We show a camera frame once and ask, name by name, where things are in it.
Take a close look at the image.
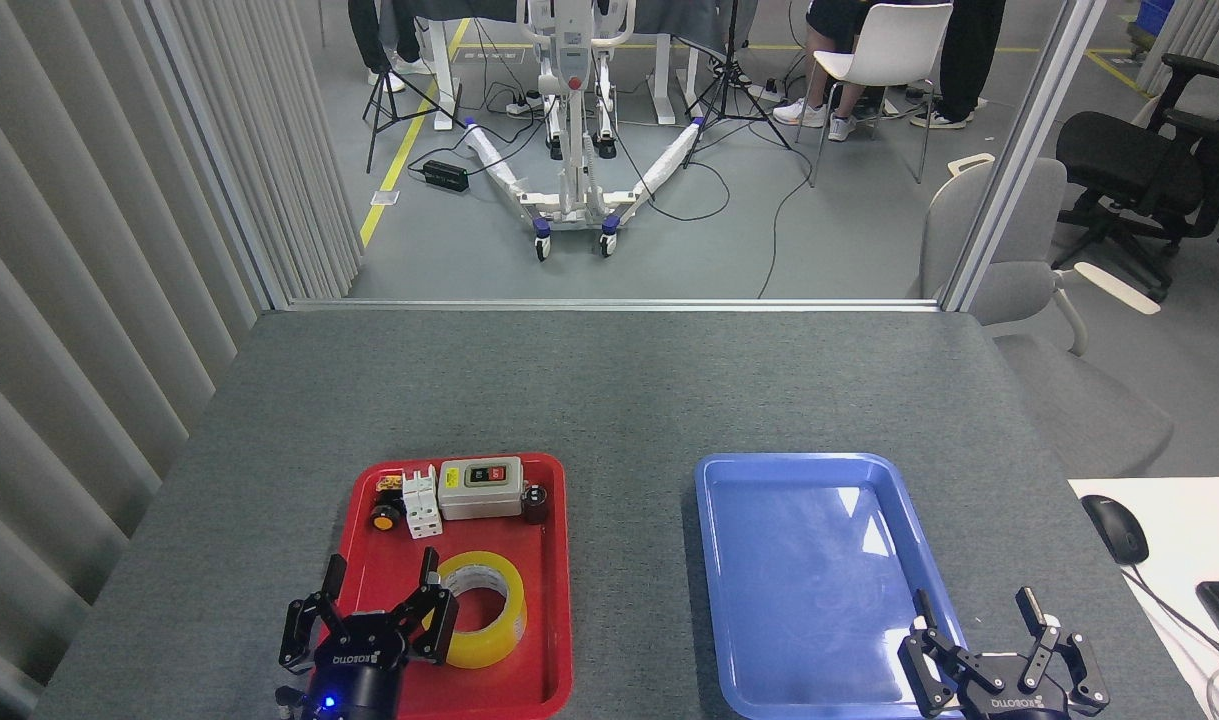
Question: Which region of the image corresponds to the black and orange push button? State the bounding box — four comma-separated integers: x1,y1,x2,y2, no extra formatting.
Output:
370,477,404,532

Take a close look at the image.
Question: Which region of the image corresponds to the standing person in black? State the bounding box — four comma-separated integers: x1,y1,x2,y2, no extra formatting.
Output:
909,0,1007,130

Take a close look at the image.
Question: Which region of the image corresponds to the black office chair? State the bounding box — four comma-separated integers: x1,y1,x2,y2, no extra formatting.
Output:
1054,53,1219,301

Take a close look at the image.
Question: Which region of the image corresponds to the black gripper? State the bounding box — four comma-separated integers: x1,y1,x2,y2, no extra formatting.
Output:
278,546,461,720
896,586,1111,720

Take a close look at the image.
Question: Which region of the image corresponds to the white desk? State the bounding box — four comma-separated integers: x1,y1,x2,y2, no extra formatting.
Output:
1069,477,1219,720

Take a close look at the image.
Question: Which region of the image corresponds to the silver post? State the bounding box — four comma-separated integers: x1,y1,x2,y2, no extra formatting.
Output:
941,0,1110,313

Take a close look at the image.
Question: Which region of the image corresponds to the black mouse cable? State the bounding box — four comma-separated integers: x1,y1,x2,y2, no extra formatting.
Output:
1127,562,1219,673

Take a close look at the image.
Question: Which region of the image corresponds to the blue bin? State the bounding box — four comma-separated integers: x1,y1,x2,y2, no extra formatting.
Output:
1134,0,1180,41

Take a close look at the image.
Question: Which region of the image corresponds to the white stand on wheels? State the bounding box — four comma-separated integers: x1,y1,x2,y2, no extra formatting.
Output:
464,0,705,263

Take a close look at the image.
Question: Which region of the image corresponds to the grey two-button switch box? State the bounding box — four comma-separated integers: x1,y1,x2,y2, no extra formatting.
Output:
437,457,525,521

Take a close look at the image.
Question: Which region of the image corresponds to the white plastic chair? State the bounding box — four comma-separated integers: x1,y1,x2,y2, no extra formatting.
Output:
807,3,955,188

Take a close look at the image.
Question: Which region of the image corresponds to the black computer mouse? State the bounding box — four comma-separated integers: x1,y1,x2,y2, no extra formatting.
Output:
1081,494,1150,566

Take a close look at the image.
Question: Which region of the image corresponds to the black floor cable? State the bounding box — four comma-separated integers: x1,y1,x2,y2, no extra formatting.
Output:
757,130,820,300

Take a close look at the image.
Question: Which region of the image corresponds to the black tripod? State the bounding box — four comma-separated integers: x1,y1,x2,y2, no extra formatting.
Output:
362,0,467,174
681,0,792,169

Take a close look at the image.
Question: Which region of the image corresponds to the grey pleated curtain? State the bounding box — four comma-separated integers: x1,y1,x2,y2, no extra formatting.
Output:
0,0,365,720

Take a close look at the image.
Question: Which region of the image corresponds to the seated person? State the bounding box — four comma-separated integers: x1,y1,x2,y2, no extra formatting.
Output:
772,0,895,142

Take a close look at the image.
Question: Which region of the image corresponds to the grey armchair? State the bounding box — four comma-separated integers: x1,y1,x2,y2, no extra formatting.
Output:
906,153,1175,479

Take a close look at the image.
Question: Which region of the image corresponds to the silver table edge rail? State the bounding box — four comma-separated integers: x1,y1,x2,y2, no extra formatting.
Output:
287,298,942,313

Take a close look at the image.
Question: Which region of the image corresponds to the person beside cloth-covered table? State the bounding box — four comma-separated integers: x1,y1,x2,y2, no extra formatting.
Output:
347,0,435,94

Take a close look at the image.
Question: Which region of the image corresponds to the red plastic tray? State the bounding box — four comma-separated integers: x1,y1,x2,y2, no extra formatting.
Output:
314,452,573,720

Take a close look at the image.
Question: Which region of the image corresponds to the white circuit breaker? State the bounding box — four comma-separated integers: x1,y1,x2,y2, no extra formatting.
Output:
401,465,443,539

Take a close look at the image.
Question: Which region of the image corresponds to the yellow tape roll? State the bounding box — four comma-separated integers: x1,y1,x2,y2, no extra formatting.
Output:
424,550,528,670

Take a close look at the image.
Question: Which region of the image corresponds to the blue plastic tray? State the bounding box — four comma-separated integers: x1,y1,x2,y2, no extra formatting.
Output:
694,452,972,720

